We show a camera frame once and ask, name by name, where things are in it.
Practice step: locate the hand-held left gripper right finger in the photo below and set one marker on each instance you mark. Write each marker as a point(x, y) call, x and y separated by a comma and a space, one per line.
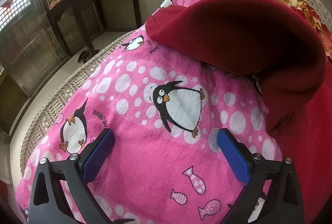
point(233, 156)

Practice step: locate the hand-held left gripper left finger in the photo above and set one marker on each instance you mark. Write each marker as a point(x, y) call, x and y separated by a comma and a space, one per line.
point(98, 153)

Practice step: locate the dark red knit garment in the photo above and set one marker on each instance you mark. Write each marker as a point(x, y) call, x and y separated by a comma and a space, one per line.
point(246, 31)

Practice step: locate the pink penguin print blanket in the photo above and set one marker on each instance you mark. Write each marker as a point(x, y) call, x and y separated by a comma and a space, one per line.
point(145, 161)

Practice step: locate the woven straw bed mat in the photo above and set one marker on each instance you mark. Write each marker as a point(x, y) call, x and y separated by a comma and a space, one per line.
point(64, 89)

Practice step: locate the pair of dark shoes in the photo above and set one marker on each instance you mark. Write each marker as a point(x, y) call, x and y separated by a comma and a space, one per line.
point(84, 56)

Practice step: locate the red floral quilt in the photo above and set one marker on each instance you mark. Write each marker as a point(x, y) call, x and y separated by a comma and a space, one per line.
point(306, 5)

